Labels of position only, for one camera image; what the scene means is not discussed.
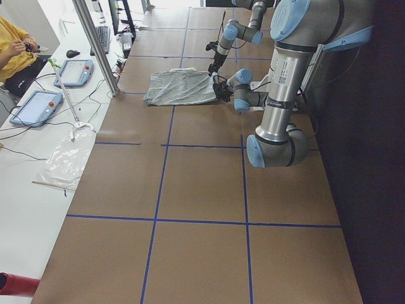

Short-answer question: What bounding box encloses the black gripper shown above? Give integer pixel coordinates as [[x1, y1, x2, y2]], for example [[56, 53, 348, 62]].
[[206, 41, 227, 76], [213, 81, 232, 102]]

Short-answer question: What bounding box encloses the navy white striped polo shirt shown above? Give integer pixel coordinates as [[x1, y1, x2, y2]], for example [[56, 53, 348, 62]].
[[143, 69, 217, 106]]

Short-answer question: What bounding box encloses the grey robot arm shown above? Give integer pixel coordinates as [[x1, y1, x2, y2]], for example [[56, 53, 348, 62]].
[[206, 0, 275, 76], [207, 0, 375, 168]]

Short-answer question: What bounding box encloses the black keyboard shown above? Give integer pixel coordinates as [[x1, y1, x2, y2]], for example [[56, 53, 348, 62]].
[[96, 25, 111, 54]]

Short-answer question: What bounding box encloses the blue teach pendant far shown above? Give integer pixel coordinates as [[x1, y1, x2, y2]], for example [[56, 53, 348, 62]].
[[59, 59, 94, 87]]

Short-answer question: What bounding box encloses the blue teach pendant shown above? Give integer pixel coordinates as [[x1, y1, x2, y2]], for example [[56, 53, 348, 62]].
[[9, 90, 63, 127], [59, 59, 94, 87]]

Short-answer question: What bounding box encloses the black computer mouse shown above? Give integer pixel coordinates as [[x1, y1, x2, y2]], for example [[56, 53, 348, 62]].
[[66, 49, 80, 59]]

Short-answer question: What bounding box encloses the clear plastic bag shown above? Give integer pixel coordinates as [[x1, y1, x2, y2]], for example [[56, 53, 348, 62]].
[[32, 128, 96, 191]]

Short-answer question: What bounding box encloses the blue teach pendant near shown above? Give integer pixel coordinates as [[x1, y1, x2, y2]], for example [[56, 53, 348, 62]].
[[9, 90, 63, 127]]

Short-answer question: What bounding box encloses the person in yellow shirt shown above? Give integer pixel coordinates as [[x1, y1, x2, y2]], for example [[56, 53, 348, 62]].
[[1, 17, 47, 98]]

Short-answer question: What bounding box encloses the red cylinder object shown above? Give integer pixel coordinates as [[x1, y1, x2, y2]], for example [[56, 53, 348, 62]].
[[1, 272, 41, 298]]

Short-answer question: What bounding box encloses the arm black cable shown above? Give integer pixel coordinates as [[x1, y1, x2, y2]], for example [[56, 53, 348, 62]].
[[216, 11, 251, 51]]

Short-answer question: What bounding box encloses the aluminium frame post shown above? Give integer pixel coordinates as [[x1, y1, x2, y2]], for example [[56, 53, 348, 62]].
[[73, 0, 120, 96]]

